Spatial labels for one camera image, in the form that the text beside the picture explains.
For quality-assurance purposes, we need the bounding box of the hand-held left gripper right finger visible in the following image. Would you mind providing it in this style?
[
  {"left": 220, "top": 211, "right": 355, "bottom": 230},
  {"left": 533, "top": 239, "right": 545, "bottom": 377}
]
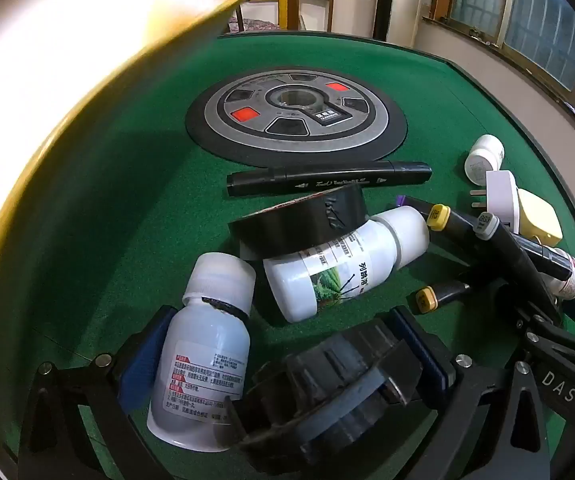
[{"left": 391, "top": 304, "right": 554, "bottom": 480}]

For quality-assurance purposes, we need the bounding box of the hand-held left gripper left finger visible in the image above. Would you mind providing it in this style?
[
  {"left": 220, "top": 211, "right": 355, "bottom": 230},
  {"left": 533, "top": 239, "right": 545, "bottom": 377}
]
[{"left": 18, "top": 304, "right": 177, "bottom": 480}]

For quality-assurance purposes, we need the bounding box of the white bottle with red label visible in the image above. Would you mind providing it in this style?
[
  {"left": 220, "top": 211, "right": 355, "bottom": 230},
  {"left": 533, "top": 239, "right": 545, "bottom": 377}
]
[{"left": 146, "top": 252, "right": 257, "bottom": 453}]

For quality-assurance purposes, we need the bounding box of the black ribbed round part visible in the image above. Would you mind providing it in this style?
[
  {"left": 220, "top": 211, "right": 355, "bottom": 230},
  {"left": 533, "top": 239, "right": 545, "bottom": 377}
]
[{"left": 226, "top": 316, "right": 424, "bottom": 467}]

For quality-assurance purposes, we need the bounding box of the black tape roll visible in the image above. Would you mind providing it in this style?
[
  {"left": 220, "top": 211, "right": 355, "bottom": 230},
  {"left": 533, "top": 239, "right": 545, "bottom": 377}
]
[{"left": 229, "top": 183, "right": 369, "bottom": 262}]

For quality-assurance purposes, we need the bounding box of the white foam box yellow tape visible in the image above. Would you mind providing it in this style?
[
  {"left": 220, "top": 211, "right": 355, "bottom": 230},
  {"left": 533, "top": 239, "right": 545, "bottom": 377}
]
[{"left": 0, "top": 0, "right": 258, "bottom": 281}]

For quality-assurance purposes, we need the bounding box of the white jar with red print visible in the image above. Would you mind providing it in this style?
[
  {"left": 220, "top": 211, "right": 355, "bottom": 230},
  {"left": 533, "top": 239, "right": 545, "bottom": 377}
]
[{"left": 550, "top": 247, "right": 575, "bottom": 302}]

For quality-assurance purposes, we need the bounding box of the white plug adapter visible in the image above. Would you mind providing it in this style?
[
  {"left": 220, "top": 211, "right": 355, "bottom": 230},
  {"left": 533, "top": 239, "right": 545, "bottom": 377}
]
[{"left": 469, "top": 170, "right": 521, "bottom": 234}]

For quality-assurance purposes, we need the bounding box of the white bottle with green label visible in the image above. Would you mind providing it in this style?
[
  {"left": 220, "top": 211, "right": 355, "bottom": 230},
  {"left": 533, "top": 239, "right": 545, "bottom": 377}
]
[{"left": 262, "top": 207, "right": 431, "bottom": 324}]

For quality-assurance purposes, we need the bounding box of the small white bottle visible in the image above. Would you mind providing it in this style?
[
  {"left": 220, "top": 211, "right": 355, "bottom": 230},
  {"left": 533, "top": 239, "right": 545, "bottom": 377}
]
[{"left": 464, "top": 134, "right": 506, "bottom": 186}]

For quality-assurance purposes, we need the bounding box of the black marker with purple end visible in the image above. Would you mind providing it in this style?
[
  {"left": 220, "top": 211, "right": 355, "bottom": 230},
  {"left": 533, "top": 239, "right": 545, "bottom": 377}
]
[{"left": 396, "top": 194, "right": 432, "bottom": 219}]

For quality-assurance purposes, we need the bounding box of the plain black marker pen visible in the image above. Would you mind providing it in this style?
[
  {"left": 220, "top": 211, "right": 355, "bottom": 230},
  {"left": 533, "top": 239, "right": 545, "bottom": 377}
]
[{"left": 226, "top": 160, "right": 433, "bottom": 198}]

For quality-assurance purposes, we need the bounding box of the round grey table control panel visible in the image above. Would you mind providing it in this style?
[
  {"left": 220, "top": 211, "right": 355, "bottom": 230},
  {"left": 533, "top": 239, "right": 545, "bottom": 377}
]
[{"left": 186, "top": 66, "right": 407, "bottom": 167}]

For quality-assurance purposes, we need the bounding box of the standing air conditioner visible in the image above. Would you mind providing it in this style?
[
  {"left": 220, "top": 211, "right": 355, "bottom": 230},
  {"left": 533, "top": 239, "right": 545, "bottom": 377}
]
[{"left": 385, "top": 0, "right": 429, "bottom": 44}]

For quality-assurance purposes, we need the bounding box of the floral cushion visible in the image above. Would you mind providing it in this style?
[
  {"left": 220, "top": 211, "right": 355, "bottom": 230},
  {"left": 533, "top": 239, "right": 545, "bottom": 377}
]
[{"left": 226, "top": 17, "right": 279, "bottom": 34}]

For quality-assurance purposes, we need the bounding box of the window with wooden frame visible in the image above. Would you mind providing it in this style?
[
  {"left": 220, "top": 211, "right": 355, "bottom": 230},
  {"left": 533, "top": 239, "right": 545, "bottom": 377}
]
[{"left": 430, "top": 0, "right": 575, "bottom": 133}]

